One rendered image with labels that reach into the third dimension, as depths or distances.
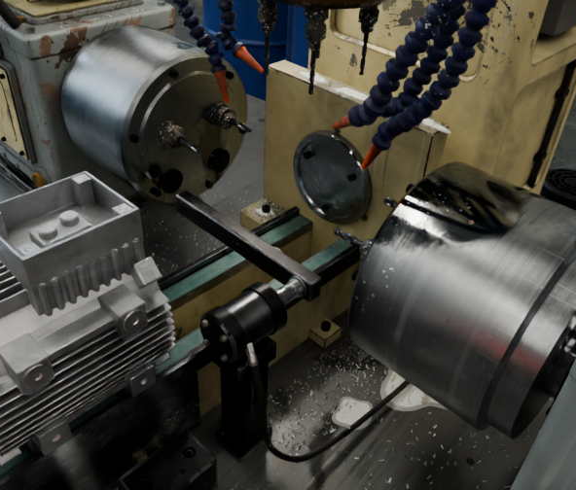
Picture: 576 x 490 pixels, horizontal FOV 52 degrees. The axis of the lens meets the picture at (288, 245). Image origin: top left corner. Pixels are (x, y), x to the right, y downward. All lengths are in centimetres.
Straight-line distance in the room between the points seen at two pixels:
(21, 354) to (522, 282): 44
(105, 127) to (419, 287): 54
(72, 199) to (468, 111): 54
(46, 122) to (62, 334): 56
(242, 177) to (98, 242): 75
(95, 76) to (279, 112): 28
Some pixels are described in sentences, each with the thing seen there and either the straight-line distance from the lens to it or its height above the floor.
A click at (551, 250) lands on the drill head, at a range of 58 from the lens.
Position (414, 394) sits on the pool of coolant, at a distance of 89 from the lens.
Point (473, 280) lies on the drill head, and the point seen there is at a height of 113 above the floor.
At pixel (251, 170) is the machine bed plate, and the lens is 133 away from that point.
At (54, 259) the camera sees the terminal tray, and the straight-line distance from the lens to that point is 57.
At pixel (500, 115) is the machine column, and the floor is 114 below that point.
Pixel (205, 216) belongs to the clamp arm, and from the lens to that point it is 79.
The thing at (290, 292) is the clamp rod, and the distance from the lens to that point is 68.
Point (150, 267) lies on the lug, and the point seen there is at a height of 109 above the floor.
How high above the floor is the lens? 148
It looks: 38 degrees down
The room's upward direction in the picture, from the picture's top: 3 degrees clockwise
